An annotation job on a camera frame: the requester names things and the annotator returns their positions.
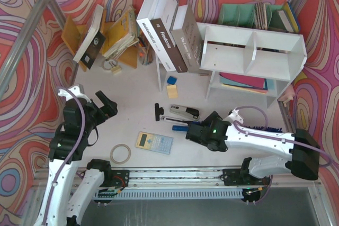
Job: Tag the yellow sticky note pad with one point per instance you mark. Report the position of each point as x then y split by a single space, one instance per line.
172 91

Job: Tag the white black stapler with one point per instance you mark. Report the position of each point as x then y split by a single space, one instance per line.
186 112

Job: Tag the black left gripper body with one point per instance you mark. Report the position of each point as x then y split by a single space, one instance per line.
100 109

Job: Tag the magenta paper sheet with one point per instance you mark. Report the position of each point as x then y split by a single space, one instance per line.
242 80

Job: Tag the brown Fredonia book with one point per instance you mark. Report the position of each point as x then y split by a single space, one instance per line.
163 20

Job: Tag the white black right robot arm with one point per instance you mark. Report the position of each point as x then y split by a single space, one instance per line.
296 153

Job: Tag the green desk organizer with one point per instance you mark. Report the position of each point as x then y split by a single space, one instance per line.
243 15

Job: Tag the blue microfiber duster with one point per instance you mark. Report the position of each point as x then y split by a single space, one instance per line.
268 128

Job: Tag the white Mademoiselle book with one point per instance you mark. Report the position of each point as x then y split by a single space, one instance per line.
144 19

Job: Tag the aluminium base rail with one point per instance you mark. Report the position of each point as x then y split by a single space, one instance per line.
190 183

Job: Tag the blue yellow book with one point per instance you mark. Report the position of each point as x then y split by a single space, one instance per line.
288 18

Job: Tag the white wooden bookshelf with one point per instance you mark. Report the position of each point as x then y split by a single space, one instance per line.
275 56

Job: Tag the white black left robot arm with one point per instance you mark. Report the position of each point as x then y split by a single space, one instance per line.
81 116

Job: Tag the black white paperback book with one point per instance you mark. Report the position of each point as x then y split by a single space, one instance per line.
91 39

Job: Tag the beige Lonely Ones book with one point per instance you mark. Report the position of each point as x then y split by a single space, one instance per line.
187 37

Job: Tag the yellow worn book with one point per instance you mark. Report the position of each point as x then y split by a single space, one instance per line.
120 35

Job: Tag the blue eraser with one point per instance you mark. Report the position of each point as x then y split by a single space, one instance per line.
171 80

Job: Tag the yellow wooden book holder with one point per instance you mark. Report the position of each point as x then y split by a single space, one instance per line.
72 32

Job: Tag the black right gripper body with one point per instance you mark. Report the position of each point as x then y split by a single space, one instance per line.
191 133

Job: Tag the clear pencil cup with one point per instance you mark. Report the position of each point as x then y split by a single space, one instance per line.
145 52

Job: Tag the wooden coasters stack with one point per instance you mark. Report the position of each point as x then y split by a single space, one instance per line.
261 16

